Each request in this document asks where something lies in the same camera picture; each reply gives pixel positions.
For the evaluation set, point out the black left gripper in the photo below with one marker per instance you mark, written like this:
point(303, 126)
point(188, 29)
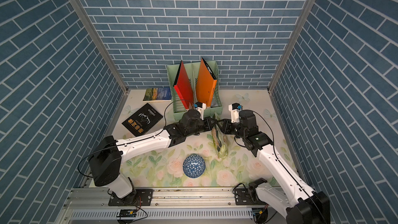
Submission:
point(208, 126)

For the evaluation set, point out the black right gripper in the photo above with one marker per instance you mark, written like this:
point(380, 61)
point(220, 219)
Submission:
point(226, 124)

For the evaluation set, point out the green oats bag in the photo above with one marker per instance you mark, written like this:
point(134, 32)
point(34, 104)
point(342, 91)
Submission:
point(220, 141)

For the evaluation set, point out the blue patterned ceramic bowl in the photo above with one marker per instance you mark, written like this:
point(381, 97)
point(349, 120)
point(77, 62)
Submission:
point(194, 166)

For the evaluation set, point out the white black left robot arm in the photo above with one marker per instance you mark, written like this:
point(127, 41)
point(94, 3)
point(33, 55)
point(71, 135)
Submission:
point(106, 160)

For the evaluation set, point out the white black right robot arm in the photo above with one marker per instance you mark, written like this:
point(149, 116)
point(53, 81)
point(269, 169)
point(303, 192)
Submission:
point(298, 203)

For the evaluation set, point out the orange file folder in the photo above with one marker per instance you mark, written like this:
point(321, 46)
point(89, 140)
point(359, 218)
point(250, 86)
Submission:
point(206, 84)

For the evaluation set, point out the red file folder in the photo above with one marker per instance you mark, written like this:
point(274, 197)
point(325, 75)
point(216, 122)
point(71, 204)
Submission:
point(183, 87)

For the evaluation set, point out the landscape cover book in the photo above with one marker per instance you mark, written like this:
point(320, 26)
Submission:
point(157, 95)

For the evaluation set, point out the black book with antlers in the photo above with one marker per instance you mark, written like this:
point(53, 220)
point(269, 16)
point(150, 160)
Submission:
point(141, 121)

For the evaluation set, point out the small black controller box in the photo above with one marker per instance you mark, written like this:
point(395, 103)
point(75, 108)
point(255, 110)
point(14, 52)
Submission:
point(127, 213)

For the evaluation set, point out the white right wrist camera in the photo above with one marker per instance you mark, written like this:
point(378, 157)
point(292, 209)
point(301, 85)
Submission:
point(234, 109)

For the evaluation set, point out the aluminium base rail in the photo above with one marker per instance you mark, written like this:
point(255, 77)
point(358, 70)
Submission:
point(168, 206)

